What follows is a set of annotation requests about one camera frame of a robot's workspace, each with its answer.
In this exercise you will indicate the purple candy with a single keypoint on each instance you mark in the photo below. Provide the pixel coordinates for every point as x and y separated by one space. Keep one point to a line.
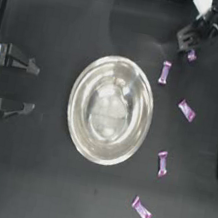
142 210
165 73
186 110
191 56
162 163

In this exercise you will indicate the steel bowl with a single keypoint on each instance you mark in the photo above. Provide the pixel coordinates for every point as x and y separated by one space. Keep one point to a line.
80 109

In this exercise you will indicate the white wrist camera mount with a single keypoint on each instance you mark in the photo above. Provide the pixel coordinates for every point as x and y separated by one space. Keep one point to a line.
202 4

